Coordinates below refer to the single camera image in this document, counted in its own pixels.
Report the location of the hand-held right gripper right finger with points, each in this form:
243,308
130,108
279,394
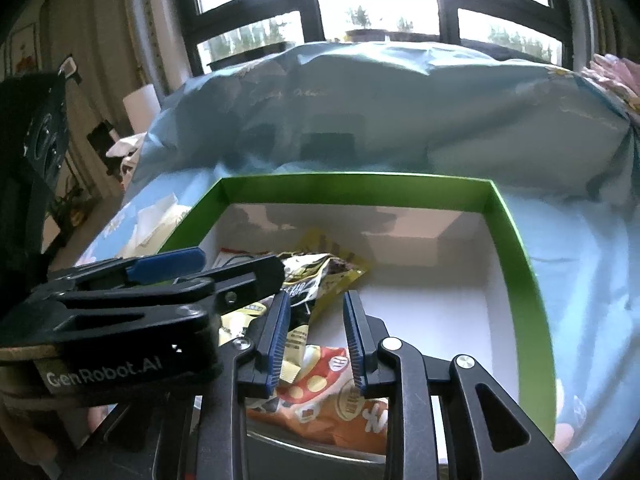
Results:
354,345

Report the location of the white paper roll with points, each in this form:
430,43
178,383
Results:
142,107

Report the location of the green cardboard box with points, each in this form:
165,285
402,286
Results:
525,310

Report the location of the rolled blue quilt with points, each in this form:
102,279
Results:
400,110

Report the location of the yellow snack packet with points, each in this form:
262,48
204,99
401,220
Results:
327,304

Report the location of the white plastic bag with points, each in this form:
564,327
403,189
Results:
125,152

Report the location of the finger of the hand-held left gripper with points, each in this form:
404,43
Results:
245,275
165,262

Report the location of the white tissue pack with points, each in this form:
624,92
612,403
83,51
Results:
150,220

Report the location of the black device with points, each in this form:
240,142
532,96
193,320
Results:
102,137

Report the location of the wall poster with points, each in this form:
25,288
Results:
25,50

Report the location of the pink folded cloth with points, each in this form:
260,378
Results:
617,80

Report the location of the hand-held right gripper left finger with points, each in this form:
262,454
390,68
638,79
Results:
277,340

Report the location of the orange snack packet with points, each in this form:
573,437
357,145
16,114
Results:
320,410

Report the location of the brown and black snack packet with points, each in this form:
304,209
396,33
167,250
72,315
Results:
320,275

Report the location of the green floor plant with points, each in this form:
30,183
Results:
67,205

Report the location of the potted plant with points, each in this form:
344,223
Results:
362,35
412,36

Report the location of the blue floral bedsheet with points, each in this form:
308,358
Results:
590,285

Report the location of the beige curtain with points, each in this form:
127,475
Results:
605,10
160,20

